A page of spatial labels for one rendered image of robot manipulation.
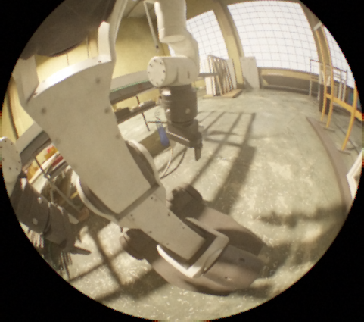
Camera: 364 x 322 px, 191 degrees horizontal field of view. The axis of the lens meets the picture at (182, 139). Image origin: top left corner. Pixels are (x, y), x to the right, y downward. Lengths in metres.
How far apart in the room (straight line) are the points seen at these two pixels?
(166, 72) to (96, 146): 0.17
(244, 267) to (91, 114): 0.49
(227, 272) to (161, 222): 0.26
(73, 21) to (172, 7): 0.19
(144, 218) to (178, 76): 0.35
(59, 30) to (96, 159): 0.19
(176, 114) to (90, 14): 0.25
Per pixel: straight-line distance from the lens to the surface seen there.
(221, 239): 0.42
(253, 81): 7.05
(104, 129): 0.17
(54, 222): 0.31
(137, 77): 0.79
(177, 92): 0.24
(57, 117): 0.17
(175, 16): 0.28
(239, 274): 0.41
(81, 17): 0.17
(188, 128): 0.27
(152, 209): 0.32
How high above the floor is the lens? 0.76
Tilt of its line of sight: 28 degrees down
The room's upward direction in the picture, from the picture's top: 15 degrees counter-clockwise
